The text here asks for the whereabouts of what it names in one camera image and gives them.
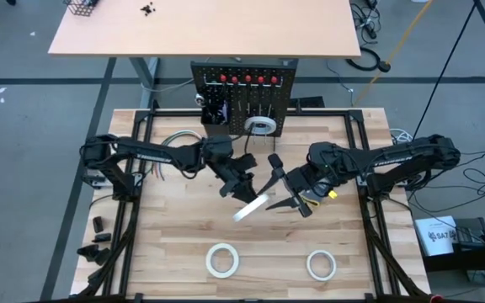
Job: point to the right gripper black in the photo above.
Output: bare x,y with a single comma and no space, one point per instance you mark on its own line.
305,181

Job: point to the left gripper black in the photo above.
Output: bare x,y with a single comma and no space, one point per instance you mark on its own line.
234,168

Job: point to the white masking tape roll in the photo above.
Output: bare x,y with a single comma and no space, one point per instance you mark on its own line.
251,208
209,261
248,125
310,265

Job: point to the black glove yellow trim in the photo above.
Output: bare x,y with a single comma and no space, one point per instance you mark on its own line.
314,198

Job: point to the black screwdriver red cap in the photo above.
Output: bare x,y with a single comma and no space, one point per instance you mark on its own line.
248,78
260,79
273,80

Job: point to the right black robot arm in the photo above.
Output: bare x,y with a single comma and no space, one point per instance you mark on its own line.
394,162

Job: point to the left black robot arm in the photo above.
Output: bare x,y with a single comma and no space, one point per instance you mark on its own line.
154,155

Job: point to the black pegboard bin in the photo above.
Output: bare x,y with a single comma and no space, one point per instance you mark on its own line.
209,128

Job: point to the black metal pegboard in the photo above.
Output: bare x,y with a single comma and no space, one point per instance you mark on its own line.
242,101

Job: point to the white printed box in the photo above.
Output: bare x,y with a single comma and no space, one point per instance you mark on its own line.
436,235

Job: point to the light wooden side table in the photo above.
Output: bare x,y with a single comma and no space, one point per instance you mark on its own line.
204,29

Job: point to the black side shelf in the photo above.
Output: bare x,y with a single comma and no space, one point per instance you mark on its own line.
470,256

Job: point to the black slanted stand pole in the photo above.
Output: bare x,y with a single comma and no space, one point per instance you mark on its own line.
447,63

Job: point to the small dark parts pile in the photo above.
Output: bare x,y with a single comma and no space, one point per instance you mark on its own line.
147,8

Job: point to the silver pegboard tool rail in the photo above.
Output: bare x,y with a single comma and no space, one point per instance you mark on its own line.
213,83

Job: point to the black aluminium table frame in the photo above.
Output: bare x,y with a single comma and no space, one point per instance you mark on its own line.
143,115

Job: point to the black plastic bracket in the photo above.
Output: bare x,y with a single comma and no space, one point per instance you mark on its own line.
102,237
98,224
95,254

